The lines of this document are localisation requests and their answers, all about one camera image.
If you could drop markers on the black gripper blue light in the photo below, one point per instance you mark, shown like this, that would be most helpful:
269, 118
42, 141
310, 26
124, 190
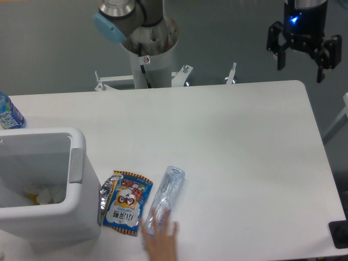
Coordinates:
303, 31

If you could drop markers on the clear plastic bottle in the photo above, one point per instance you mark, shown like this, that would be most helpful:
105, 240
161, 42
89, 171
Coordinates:
165, 197

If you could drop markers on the white open trash can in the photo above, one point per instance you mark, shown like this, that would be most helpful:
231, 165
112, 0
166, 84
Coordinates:
48, 156

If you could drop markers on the crumpled white tissues in can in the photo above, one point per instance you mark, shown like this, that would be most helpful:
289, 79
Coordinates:
45, 194

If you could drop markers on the bare human hand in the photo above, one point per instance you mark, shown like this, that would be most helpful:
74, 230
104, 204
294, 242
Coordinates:
163, 244

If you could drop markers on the white stand at right edge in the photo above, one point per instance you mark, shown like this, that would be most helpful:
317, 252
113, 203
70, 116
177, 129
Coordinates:
339, 121

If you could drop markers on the black clamp at table edge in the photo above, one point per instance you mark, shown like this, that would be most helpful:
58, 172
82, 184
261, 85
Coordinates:
338, 231

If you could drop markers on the blue orange snack bag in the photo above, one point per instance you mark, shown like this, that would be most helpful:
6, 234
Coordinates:
123, 196

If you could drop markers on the blue labelled drink bottle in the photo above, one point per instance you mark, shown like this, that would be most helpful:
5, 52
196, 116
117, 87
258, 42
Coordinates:
11, 118

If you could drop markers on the white pedestal base frame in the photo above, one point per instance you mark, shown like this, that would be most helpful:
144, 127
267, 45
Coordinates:
178, 79

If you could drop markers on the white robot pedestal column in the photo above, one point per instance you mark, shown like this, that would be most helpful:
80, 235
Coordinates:
151, 51

